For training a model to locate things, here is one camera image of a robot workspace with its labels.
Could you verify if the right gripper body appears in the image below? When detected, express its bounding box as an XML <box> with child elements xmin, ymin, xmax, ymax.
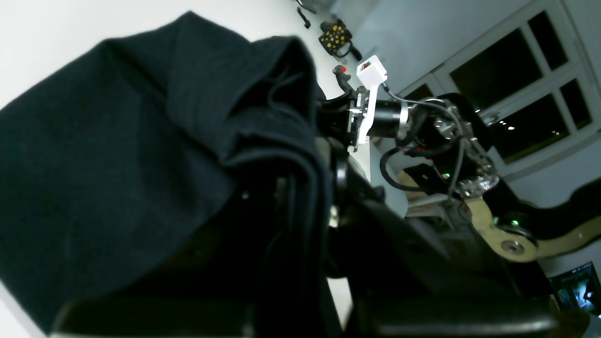
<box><xmin>347</xmin><ymin>86</ymin><xmax>411</xmax><ymax>146</ymax></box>

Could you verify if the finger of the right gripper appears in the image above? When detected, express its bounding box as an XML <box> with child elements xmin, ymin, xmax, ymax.
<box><xmin>317</xmin><ymin>90</ymin><xmax>358</xmax><ymax>141</ymax></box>

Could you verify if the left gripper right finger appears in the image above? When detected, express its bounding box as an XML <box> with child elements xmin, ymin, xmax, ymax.
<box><xmin>324</xmin><ymin>138</ymin><xmax>559</xmax><ymax>338</ymax></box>

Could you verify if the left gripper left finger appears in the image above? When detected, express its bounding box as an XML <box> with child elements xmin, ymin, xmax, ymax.
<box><xmin>51</xmin><ymin>177</ymin><xmax>288</xmax><ymax>338</ymax></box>

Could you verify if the black T-shirt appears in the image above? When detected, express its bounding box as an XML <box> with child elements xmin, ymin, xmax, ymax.
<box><xmin>1</xmin><ymin>12</ymin><xmax>341</xmax><ymax>338</ymax></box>

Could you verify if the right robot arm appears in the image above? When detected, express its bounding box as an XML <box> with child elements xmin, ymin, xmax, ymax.
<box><xmin>317</xmin><ymin>86</ymin><xmax>600</xmax><ymax>262</ymax></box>

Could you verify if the black yellow dotted mug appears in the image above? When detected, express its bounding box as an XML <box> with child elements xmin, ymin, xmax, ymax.
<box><xmin>318</xmin><ymin>18</ymin><xmax>363</xmax><ymax>61</ymax></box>

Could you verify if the computer monitor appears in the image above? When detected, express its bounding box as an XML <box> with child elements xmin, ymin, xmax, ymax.
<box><xmin>549</xmin><ymin>262</ymin><xmax>601</xmax><ymax>316</ymax></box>

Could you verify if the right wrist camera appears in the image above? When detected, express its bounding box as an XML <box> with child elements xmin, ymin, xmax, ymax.
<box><xmin>356</xmin><ymin>55</ymin><xmax>388</xmax><ymax>89</ymax></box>

